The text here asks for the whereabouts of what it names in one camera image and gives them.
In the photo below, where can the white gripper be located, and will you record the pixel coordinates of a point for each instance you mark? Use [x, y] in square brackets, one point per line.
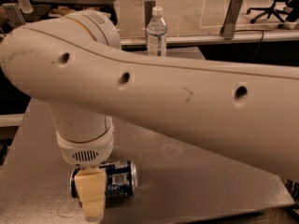
[86, 152]

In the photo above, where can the metal bracket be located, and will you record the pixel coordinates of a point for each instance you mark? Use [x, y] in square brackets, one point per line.
[14, 16]
[228, 28]
[148, 6]

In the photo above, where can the left metal bracket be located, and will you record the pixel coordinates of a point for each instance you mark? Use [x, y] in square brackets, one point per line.
[14, 16]

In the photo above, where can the clear plastic water bottle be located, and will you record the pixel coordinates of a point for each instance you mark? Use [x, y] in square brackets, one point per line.
[156, 33]

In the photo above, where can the black desk in background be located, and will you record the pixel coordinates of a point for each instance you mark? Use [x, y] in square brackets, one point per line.
[63, 6]

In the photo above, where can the middle metal bracket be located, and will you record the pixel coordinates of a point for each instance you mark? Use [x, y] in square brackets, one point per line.
[148, 6]

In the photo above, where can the black office chair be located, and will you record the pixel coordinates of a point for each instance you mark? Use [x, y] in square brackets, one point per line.
[274, 0]

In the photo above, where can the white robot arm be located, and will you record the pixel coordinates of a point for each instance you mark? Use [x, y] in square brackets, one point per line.
[243, 111]

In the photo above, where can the right metal bracket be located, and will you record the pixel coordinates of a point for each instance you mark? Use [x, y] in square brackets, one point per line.
[228, 28]

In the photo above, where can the blue pepsi can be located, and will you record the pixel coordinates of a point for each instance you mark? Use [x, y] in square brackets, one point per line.
[121, 179]

